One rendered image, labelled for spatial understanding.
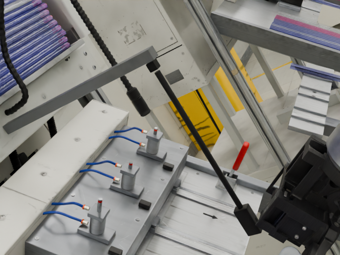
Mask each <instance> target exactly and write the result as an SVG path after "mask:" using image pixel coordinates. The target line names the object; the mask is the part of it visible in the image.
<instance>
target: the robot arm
mask: <svg viewBox="0 0 340 255"><path fill-rule="evenodd" d="M281 175H282V178H281V182H280V186H279V188H277V187H274V184H275V183H276V182H277V180H278V179H279V178H280V177H281ZM266 192H268V193H269V194H271V195H272V197H271V200H270V201H269V202H268V203H267V205H266V207H265V208H264V209H263V210H262V211H261V213H260V218H259V220H258V221H257V223H256V226H257V227H259V228H261V229H262V230H264V231H266V232H268V235H270V236H271V237H273V238H275V239H277V240H278V241H280V242H282V243H284V242H285V241H286V240H288V241H289V242H291V243H293V244H294V245H296V246H298V247H300V246H301V245H303V246H305V250H304V251H303V253H302V254H301V253H300V252H299V250H298V249H297V248H295V247H293V246H287V247H285V248H283V249H282V250H281V252H280V253H279V255H326V253H327V252H328V250H329V249H330V248H331V247H332V245H333V244H334V243H335V241H336V240H337V238H338V237H339V234H340V123H339V124H338V126H337V127H336V128H335V129H334V131H333V132H332V133H331V134H330V136H329V137H328V138H327V140H326V142H325V141H324V140H322V139H321V138H319V137H317V136H315V135H314V134H312V135H311V136H310V137H309V139H308V140H307V142H306V143H305V144H304V145H303V147H302V148H301V149H300V151H299V152H298V153H297V155H296V156H295V157H294V159H293V160H292V161H291V163H288V162H287V163H286V164H285V166H284V167H283V168H282V170H281V171H280V172H279V174H278V175H277V176H276V178H275V179H274V180H273V182H272V183H271V184H270V186H269V187H268V188H267V190H266Z"/></svg>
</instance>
